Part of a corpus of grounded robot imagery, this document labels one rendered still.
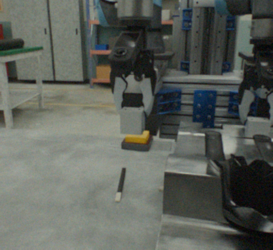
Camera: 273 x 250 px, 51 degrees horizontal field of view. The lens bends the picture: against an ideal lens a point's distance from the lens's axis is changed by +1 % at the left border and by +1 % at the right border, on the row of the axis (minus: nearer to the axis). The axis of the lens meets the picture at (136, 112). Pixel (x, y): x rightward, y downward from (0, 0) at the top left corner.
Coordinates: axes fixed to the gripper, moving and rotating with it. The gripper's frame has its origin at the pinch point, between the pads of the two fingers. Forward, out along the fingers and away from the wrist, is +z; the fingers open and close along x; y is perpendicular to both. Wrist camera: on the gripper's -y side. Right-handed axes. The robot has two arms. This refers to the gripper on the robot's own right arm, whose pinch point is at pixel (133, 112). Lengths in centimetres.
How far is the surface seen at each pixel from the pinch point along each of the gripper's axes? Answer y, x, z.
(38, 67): 309, 212, 34
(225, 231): -25.0, -18.9, 8.9
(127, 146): 12.4, 4.5, 14.1
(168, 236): -27.7, -11.3, 9.0
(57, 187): -10.3, 14.6, 15.1
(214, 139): 4.8, -18.5, 6.9
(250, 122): 9.9, -27.0, 3.7
